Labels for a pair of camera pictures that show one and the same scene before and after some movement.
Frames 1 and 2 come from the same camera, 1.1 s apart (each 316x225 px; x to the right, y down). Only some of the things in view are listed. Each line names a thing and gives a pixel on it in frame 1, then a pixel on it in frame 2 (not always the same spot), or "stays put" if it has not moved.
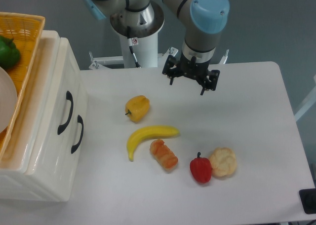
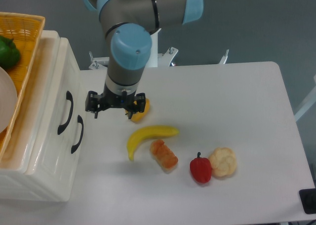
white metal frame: [309, 101] stays put
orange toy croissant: [163, 155] stays put
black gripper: [174, 67] to [95, 103]
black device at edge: [308, 199] stays put
